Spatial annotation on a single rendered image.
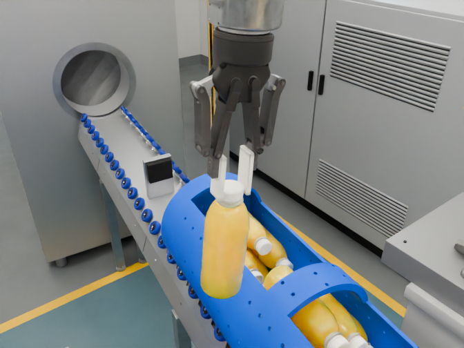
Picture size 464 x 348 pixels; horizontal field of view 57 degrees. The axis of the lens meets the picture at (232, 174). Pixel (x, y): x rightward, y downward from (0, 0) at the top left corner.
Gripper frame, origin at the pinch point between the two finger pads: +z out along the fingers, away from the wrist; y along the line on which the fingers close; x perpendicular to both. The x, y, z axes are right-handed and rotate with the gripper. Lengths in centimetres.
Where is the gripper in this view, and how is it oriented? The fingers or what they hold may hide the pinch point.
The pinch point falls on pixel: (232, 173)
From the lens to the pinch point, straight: 61.5
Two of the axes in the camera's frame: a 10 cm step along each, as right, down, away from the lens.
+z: -0.7, 8.8, 4.8
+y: -8.8, 1.7, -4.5
